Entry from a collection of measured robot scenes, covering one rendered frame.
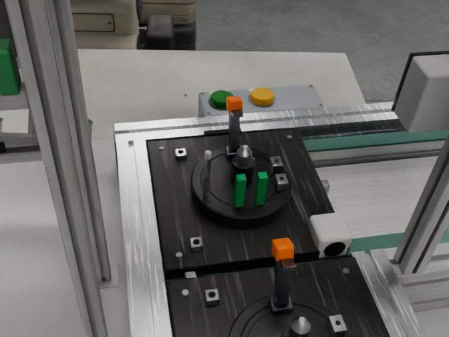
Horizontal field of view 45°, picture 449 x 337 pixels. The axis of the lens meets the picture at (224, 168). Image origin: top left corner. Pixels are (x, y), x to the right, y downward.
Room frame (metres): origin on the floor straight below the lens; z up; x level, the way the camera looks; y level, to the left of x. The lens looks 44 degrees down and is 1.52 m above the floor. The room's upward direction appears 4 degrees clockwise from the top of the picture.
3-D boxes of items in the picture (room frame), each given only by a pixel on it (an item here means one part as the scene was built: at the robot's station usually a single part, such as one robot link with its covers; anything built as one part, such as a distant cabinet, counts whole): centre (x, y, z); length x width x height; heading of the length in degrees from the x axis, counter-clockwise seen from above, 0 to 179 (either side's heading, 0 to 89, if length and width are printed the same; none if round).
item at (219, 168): (0.53, -0.02, 0.98); 0.14 x 0.14 x 0.02
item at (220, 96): (0.74, 0.01, 0.96); 0.04 x 0.04 x 0.02
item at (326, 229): (0.46, -0.14, 0.97); 0.05 x 0.05 x 0.04; 14
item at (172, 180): (0.53, -0.02, 0.96); 0.24 x 0.24 x 0.02; 14
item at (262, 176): (0.49, -0.05, 1.01); 0.01 x 0.01 x 0.05; 14
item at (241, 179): (0.49, -0.02, 1.01); 0.01 x 0.01 x 0.05; 14
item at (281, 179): (0.52, -0.08, 1.00); 0.02 x 0.01 x 0.02; 14
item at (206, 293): (0.35, 0.00, 0.98); 0.02 x 0.02 x 0.01; 14
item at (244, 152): (0.53, -0.02, 1.04); 0.02 x 0.02 x 0.03
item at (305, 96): (0.76, -0.06, 0.93); 0.21 x 0.07 x 0.06; 104
